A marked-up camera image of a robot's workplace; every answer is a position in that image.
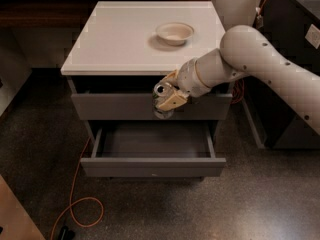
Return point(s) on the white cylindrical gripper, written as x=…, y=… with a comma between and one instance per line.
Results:
x=186, y=76

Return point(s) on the silver 7up can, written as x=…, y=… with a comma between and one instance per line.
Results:
x=164, y=101

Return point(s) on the grey drawer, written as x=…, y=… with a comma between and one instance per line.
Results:
x=136, y=103
x=153, y=149

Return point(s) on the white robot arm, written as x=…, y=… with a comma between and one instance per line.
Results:
x=243, y=52

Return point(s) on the grey drawer cabinet white top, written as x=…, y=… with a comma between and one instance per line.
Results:
x=119, y=47

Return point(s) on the grey top drawer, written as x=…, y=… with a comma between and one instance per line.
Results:
x=136, y=103

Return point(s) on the white paper bowl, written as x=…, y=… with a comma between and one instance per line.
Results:
x=175, y=33

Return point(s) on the black cabinet on right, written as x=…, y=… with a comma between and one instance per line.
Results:
x=276, y=125

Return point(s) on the dark wooden shelf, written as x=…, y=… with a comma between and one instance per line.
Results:
x=50, y=13

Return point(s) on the black plug on floor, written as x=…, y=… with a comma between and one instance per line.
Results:
x=66, y=234

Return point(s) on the white wall socket plate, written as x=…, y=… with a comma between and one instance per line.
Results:
x=313, y=36

